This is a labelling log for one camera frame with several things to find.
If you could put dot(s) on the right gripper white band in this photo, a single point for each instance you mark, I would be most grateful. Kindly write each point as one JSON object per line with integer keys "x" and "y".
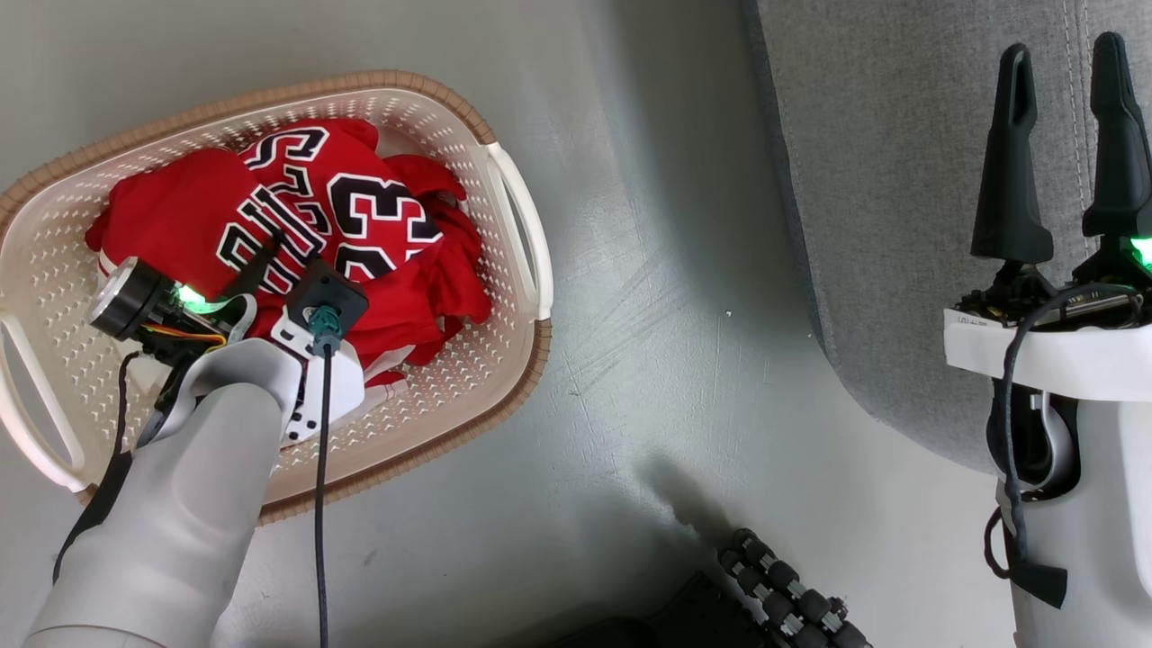
{"x": 1062, "y": 355}

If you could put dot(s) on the left gripper with motor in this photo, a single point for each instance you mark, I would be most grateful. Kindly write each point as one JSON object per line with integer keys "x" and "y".
{"x": 130, "y": 301}

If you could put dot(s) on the red basketball jersey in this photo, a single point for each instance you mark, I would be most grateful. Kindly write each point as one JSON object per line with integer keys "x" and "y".
{"x": 180, "y": 211}

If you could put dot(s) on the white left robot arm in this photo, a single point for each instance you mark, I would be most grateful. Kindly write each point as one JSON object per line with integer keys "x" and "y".
{"x": 180, "y": 504}

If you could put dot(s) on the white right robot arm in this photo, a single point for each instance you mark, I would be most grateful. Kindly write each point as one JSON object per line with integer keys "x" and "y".
{"x": 1107, "y": 540}

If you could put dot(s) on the cream perforated laundry basket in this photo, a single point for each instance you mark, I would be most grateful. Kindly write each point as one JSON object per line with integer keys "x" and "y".
{"x": 450, "y": 360}

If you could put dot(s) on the black roller omni wheel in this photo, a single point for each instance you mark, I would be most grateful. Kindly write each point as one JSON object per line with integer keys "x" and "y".
{"x": 792, "y": 594}

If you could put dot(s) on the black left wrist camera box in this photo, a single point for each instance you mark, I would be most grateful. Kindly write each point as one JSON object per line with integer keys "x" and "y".
{"x": 326, "y": 290}

